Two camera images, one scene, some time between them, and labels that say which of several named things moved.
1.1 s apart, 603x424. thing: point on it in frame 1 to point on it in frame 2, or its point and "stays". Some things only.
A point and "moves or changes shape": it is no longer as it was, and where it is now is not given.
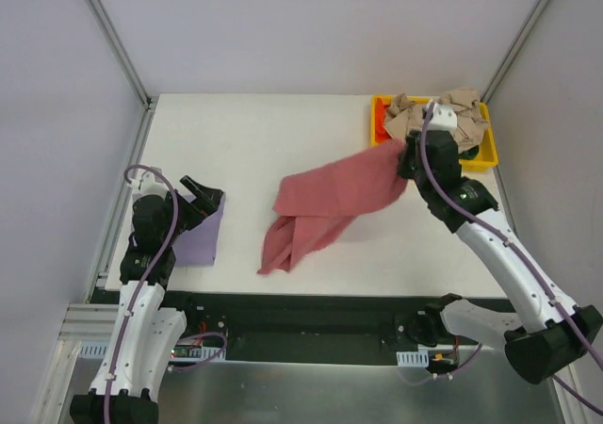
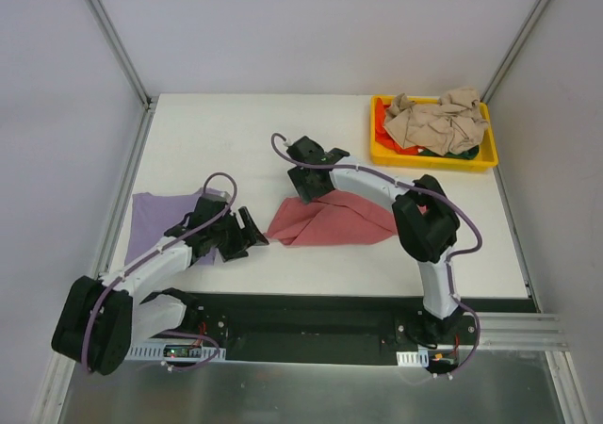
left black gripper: [189, 206] to [234, 237]
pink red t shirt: [321, 203] moves or changes shape
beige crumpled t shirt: [405, 117] stays
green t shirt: [470, 154] stays
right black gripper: [414, 154] to [306, 187]
